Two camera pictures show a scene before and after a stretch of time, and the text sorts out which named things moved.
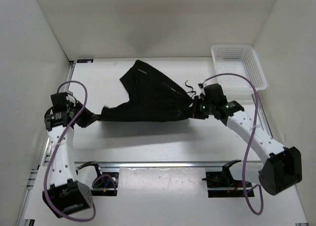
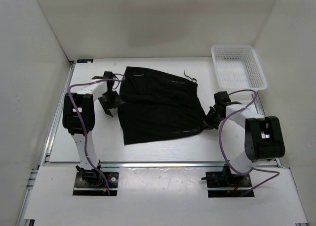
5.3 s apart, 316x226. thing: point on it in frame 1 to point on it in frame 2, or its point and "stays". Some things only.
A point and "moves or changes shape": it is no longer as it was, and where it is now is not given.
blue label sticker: (84, 61) stays
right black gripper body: (202, 109) to (212, 119)
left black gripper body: (84, 119) to (109, 100)
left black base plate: (106, 184) stays
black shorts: (153, 97) moves or changes shape
